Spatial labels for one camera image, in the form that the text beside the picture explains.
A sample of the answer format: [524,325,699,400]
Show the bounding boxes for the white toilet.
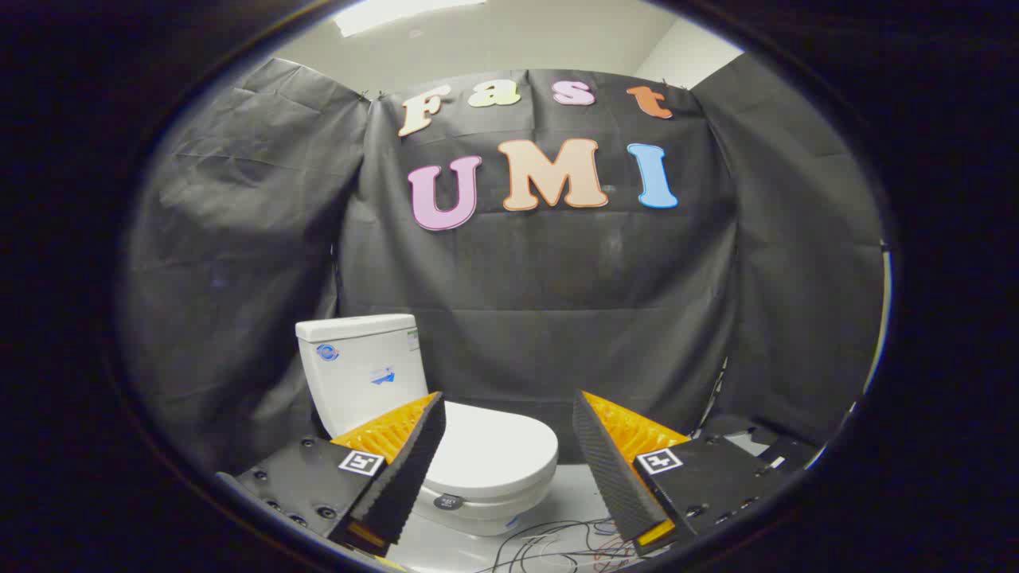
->
[295,314,558,537]

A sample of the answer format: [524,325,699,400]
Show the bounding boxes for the white toilet lid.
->
[414,400,560,510]

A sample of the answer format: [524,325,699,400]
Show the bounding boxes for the tangle of cables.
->
[476,516,642,573]

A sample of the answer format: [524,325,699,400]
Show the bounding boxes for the black backdrop cloth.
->
[119,54,884,478]

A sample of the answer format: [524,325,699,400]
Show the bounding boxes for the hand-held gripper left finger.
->
[215,390,448,558]

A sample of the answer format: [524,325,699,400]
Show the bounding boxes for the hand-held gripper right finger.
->
[572,388,781,558]

